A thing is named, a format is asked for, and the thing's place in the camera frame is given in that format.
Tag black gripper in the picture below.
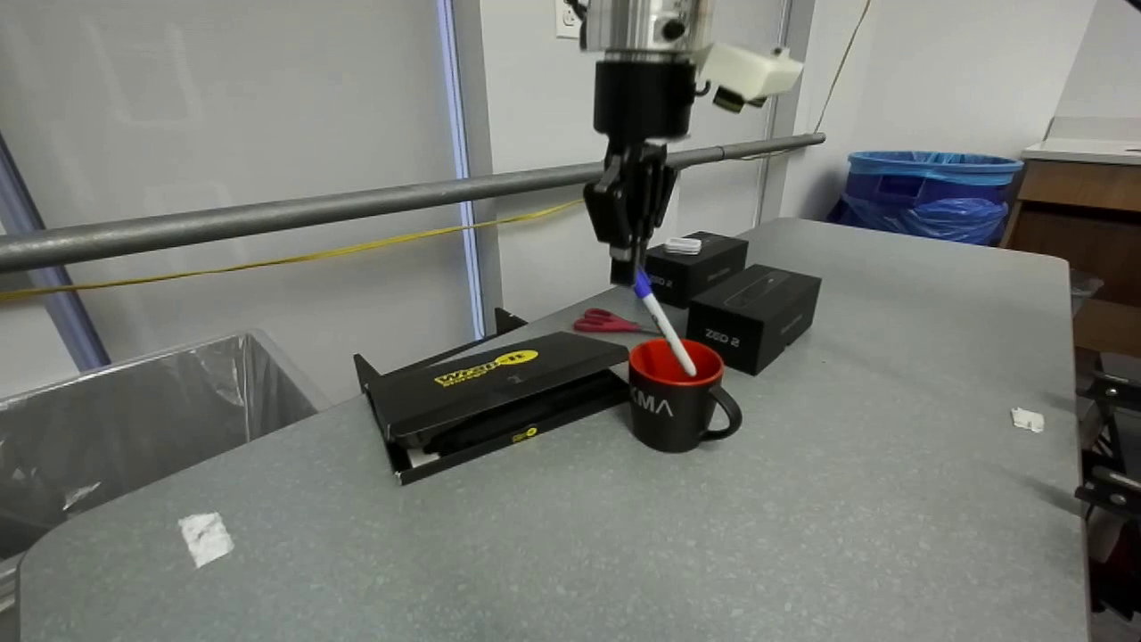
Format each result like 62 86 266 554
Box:
582 60 694 286

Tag blue and white pen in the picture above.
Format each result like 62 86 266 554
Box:
632 268 700 379

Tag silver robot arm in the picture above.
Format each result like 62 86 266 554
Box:
567 0 701 286

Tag red scissors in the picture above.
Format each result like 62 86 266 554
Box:
569 307 653 334

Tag black rectangular box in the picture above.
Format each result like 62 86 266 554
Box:
687 265 819 376

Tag black mug with red interior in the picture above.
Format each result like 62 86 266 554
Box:
628 339 741 453

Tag black tray with yellow logo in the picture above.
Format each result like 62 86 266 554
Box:
353 331 628 486

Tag blue plastic bin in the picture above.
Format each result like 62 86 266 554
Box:
832 149 1023 246

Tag wooden desk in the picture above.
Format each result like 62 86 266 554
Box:
1002 117 1141 358

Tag small white object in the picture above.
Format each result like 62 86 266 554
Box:
1012 406 1043 434

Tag white tape piece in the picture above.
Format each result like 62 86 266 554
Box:
179 513 236 567

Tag grey bin with liner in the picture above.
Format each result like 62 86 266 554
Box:
0 327 319 564

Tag yellow cable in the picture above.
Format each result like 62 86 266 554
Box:
0 196 589 307

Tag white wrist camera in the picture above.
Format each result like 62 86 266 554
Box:
700 42 801 114

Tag grey metal rail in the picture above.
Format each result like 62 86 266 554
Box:
0 130 832 275

